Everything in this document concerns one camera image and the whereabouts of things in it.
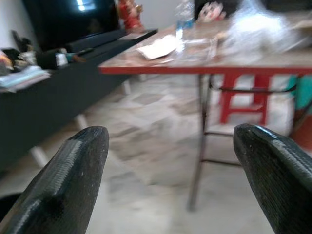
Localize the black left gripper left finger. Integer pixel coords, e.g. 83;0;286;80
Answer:
0;126;110;234

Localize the teal cloth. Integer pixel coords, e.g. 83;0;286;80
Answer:
289;75;312;110

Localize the red plastic stool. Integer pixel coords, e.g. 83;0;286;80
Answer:
219;74;276;125

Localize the black soundbar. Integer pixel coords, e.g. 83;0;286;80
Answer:
65;29;127;53

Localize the red figurine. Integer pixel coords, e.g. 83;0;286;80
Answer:
116;0;144;34

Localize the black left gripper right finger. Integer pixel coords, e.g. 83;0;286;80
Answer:
233;123;312;234

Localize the black flat screen television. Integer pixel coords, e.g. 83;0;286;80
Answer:
21;0;120;52

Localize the long black television console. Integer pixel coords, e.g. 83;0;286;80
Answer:
0;29;158;178

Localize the stack of papers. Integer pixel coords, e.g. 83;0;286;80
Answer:
0;65;52;93

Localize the white paper sheet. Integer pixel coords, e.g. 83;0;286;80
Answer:
136;34;182;60

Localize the black box white label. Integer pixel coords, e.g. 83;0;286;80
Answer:
36;48;69;68

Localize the clear plastic bottle blue label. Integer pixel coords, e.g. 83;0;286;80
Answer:
175;0;195;34

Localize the clear crumpled plastic bag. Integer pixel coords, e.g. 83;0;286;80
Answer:
214;7;305;61

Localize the cartoon doll face picture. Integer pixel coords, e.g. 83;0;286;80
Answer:
195;0;227;24

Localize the red-edged folding table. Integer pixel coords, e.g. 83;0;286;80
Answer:
98;18;312;212

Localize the black remote control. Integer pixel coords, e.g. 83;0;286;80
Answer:
73;47;96;57

